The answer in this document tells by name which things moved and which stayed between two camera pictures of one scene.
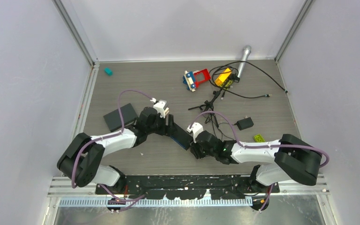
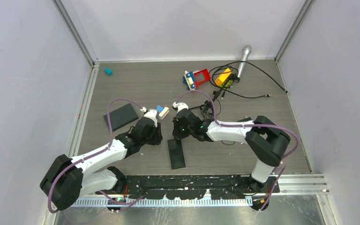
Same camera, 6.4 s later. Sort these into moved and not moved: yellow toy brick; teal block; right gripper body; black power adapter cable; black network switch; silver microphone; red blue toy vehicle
Moved: black network switch; black power adapter cable; right gripper body
Not moved: yellow toy brick; red blue toy vehicle; silver microphone; teal block
